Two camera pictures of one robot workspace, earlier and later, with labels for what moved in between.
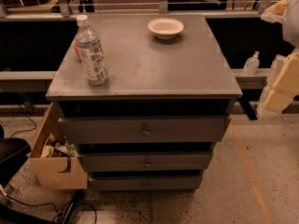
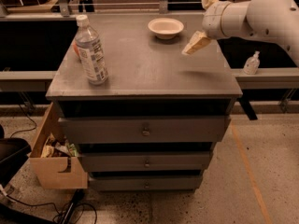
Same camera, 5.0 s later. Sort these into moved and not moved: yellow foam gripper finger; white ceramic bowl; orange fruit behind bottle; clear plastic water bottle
Moved: yellow foam gripper finger
Not moved: orange fruit behind bottle; white ceramic bowl; clear plastic water bottle
